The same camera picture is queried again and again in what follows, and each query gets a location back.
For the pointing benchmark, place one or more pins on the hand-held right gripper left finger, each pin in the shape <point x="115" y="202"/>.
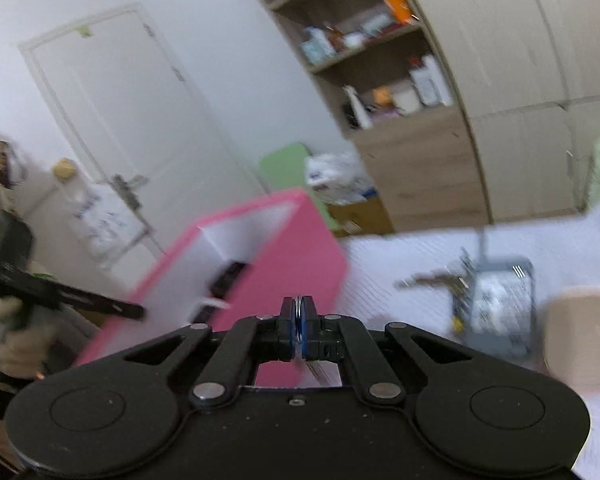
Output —
<point x="286" y="327"/>

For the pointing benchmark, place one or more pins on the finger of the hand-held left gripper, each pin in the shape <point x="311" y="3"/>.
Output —
<point x="90" y="302"/>

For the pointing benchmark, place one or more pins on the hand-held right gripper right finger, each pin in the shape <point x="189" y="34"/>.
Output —
<point x="312" y="332"/>

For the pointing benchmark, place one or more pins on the pink cardboard box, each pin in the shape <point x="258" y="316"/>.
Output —
<point x="300" y="250"/>

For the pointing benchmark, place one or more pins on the brown bunch of keys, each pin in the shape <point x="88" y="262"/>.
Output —
<point x="430" y="278"/>

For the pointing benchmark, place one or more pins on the grey power bank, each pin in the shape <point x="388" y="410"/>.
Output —
<point x="500" y="310"/>

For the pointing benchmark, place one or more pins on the pink rounded case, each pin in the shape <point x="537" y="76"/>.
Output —
<point x="580" y="335"/>

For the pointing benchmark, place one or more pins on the person's left hand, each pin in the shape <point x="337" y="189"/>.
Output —
<point x="20" y="355"/>

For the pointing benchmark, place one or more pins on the black wallet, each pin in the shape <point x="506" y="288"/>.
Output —
<point x="227" y="277"/>

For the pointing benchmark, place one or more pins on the printed clear plastic bag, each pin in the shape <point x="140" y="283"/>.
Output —
<point x="105" y="220"/>

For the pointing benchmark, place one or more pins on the beige hanging cloth bag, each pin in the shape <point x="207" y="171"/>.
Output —
<point x="0" y="160"/>

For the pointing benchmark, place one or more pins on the brown cardboard box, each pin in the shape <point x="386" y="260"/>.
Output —
<point x="365" y="217"/>

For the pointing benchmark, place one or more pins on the white plastic bag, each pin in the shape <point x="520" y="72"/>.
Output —
<point x="340" y="175"/>

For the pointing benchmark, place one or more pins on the green folding board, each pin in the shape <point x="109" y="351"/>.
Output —
<point x="285" y="165"/>

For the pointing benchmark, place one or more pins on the white door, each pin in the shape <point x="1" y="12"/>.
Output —
<point x="130" y="110"/>

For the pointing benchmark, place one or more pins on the wooden shelf cabinet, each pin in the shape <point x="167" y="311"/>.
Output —
<point x="420" y="175"/>

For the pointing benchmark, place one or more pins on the white spray bottle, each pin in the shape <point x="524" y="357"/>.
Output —
<point x="357" y="107"/>

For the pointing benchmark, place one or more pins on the small orange box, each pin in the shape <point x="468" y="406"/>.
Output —
<point x="382" y="96"/>

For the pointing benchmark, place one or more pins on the white jar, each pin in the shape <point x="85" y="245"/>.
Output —
<point x="407" y="100"/>

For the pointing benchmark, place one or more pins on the white labelled bottle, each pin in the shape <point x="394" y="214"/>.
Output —
<point x="424" y="87"/>

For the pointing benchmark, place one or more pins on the teal box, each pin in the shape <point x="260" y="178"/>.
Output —
<point x="317" y="46"/>

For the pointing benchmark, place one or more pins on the tall white bottle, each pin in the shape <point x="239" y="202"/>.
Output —
<point x="442" y="80"/>

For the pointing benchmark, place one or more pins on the white tape roll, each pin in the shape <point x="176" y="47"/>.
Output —
<point x="353" y="41"/>

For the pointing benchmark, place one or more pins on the pale flat packet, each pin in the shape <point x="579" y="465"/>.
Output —
<point x="377" y="24"/>

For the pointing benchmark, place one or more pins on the orange cup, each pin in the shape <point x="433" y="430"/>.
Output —
<point x="396" y="6"/>

